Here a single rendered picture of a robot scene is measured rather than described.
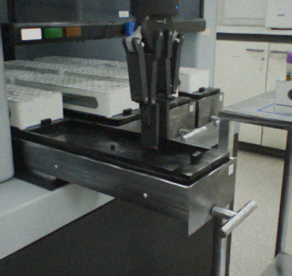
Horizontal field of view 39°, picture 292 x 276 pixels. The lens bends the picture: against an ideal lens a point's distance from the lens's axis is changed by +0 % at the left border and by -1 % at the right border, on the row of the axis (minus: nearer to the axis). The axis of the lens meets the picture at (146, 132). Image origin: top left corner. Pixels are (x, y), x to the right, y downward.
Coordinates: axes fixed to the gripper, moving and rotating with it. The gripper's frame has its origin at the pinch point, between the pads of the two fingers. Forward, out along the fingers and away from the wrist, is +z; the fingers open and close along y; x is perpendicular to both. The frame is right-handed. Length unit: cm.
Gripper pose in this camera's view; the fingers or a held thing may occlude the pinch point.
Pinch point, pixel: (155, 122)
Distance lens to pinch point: 65.4
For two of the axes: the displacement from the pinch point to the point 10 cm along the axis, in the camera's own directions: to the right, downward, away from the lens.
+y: -6.0, 2.3, -7.7
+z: 0.0, 9.6, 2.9
